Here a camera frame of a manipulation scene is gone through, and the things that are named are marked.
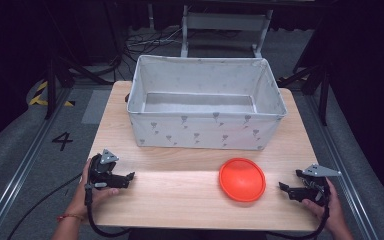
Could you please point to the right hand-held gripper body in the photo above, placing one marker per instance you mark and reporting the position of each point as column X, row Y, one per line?
column 315, row 186

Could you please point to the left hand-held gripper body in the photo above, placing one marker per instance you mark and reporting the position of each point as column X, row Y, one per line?
column 101, row 171

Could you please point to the orange round plate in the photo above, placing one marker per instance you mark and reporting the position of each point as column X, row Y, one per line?
column 242, row 180

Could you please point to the grey fabric storage box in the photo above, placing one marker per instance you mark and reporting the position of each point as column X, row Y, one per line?
column 206, row 131

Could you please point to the person's right hand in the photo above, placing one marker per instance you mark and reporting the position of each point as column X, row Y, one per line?
column 333, row 213

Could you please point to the person's left hand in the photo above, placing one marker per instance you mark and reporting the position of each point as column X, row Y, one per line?
column 81, row 200

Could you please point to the black metal stand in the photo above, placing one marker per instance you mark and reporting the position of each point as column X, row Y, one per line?
column 323, row 90
column 51, row 83

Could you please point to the aluminium floor rail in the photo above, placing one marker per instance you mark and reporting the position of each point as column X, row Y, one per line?
column 23, row 166
column 340, row 160

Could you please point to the grey metal frame stand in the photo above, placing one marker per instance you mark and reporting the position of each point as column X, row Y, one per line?
column 225, row 21

